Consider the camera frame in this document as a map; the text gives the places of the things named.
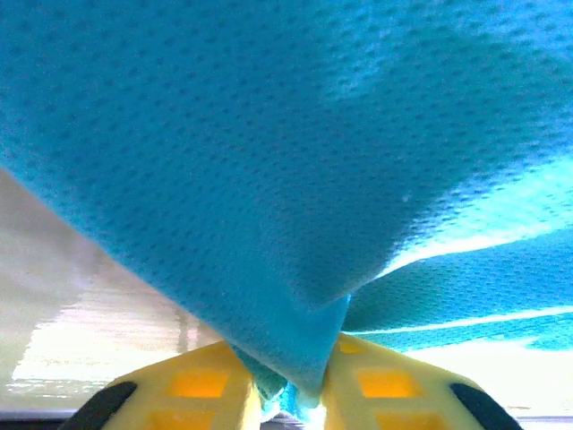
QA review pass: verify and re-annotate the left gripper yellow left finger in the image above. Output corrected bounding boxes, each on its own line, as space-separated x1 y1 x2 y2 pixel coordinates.
57 340 264 430

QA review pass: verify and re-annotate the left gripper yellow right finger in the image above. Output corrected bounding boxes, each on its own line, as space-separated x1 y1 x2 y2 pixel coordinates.
318 334 526 430

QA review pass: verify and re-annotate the teal t-shirt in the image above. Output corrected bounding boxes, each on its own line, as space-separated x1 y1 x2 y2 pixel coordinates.
0 0 573 422

